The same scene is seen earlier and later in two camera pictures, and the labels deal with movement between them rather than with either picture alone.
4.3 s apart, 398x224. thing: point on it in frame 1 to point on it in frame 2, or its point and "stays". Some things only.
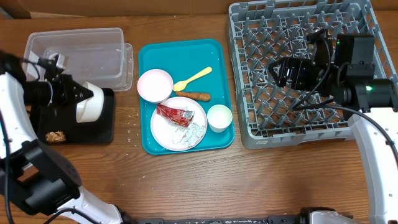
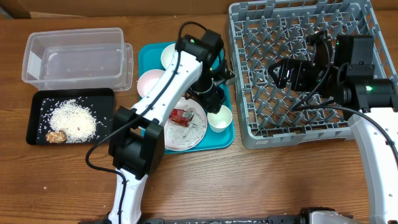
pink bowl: [155, 86] stays
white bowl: [91, 109] to [167, 54]
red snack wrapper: [176, 116] stays
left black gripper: [68, 86] to [217, 98]
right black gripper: [298, 70] stays
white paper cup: [219, 116] stays
